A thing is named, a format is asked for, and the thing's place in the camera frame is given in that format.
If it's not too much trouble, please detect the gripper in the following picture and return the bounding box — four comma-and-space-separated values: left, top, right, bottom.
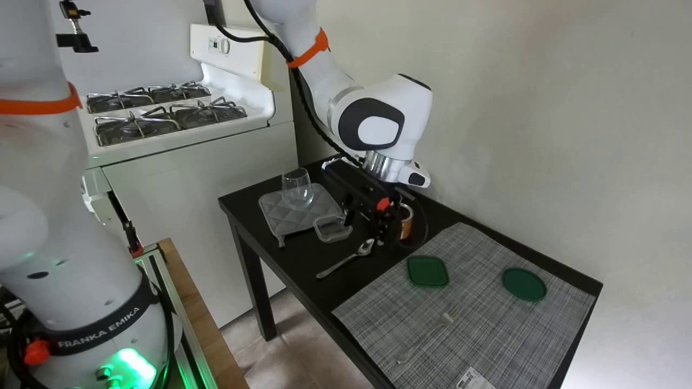
336, 169, 404, 250

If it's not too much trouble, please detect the silver metal spoon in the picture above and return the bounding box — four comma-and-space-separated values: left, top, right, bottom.
315, 238, 376, 280

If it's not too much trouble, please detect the small clear plastic container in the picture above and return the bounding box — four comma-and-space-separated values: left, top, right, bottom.
313, 214, 354, 243

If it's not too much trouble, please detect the brown cup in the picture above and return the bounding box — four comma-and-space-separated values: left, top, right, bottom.
397, 202, 415, 240

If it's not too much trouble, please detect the green rectangular lid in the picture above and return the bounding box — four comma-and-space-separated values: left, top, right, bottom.
406, 255, 450, 289

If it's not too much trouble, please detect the clear drinking glass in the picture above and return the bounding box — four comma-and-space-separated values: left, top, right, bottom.
281, 167, 315, 211

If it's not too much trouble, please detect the grey quilted pot holder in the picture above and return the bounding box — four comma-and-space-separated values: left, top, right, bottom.
258, 183, 347, 249

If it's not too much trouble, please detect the clear plastic fork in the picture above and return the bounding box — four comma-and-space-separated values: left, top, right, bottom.
396, 305, 461, 366

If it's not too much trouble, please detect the grey woven placemat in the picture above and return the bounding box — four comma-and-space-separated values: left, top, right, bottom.
331, 222, 597, 389

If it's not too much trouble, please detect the green round lid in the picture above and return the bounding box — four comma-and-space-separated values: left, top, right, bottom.
501, 267, 548, 303

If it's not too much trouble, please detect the white gas stove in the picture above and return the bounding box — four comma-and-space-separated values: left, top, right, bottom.
80, 24, 299, 328

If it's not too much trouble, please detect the white paper label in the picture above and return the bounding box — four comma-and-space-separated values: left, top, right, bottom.
456, 366, 496, 389

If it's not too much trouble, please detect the stove burner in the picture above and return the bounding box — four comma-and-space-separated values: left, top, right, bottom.
148, 81, 212, 104
86, 88, 155, 115
170, 97, 248, 130
95, 110, 182, 147

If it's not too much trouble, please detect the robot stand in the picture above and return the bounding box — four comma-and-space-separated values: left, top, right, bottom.
133, 238, 250, 389

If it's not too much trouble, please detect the black clamp with red tip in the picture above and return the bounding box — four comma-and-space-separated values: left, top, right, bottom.
107, 190, 145, 259

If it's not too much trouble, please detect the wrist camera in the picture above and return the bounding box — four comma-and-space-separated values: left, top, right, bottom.
322, 158, 355, 185

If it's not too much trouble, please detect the camera on mount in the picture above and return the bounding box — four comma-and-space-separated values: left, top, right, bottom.
56, 0, 99, 53

